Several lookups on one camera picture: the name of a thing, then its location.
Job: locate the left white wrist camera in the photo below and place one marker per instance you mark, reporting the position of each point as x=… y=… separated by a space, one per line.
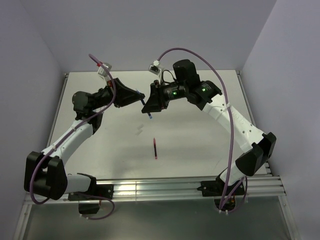
x=102 y=73

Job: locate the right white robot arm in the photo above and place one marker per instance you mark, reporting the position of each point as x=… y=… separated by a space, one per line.
x=256 y=145

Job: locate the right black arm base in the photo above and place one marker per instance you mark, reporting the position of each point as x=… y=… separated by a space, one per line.
x=214 y=188

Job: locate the aluminium frame rail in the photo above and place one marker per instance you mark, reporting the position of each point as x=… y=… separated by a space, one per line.
x=185 y=188

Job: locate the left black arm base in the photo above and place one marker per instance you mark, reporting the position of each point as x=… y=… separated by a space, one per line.
x=89 y=202

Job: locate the red gel pen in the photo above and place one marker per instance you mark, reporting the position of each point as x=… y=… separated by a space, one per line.
x=155 y=148

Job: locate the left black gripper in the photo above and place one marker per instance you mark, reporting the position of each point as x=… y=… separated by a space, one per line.
x=124 y=96

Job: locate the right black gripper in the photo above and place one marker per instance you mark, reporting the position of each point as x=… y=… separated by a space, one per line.
x=156 y=100

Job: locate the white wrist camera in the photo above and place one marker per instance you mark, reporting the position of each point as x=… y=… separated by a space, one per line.
x=102 y=73
x=157 y=69

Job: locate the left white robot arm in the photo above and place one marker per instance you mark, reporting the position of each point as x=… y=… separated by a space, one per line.
x=45 y=173

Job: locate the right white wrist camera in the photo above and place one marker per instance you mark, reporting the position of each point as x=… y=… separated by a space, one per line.
x=157 y=69

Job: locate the blue pen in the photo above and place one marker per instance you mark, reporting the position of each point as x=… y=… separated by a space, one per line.
x=143 y=103

